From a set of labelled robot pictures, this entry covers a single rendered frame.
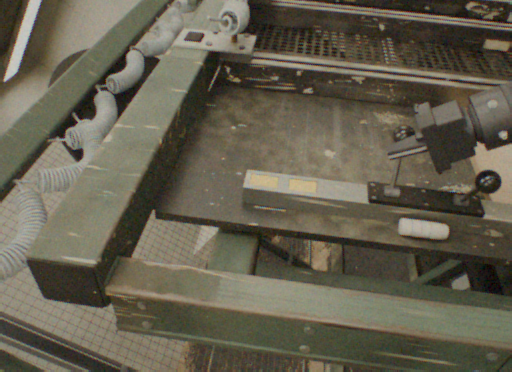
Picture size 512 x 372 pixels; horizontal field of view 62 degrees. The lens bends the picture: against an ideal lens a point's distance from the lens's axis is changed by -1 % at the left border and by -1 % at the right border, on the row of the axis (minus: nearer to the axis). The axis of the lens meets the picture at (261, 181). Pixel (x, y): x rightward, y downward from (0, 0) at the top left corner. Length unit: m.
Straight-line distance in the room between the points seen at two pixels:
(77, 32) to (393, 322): 7.12
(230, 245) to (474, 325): 0.40
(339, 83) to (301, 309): 0.66
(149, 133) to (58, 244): 0.27
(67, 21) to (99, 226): 6.90
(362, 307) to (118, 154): 0.45
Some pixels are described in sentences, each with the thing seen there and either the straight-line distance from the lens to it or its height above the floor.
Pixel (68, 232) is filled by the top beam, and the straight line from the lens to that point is 0.64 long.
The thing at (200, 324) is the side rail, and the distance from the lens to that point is 0.65.
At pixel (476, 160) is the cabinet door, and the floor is 1.30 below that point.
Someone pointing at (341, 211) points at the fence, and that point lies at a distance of 0.78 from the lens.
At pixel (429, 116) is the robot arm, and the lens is 0.68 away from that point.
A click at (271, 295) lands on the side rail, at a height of 1.65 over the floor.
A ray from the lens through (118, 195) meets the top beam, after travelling 0.68.
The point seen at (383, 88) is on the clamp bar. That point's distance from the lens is 1.13.
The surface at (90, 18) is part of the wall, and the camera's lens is 7.28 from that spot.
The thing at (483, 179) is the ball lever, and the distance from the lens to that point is 0.72.
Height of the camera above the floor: 1.91
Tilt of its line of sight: 17 degrees down
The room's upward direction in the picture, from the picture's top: 58 degrees counter-clockwise
